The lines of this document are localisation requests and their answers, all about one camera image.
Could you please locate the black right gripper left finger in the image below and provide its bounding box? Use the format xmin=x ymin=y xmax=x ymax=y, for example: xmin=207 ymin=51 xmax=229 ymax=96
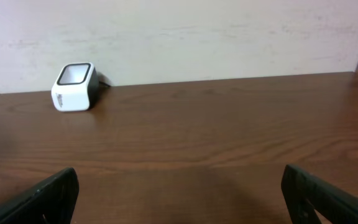
xmin=0 ymin=167 xmax=79 ymax=224

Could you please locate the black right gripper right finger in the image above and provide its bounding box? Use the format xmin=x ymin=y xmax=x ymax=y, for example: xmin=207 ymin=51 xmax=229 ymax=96
xmin=281 ymin=164 xmax=358 ymax=224

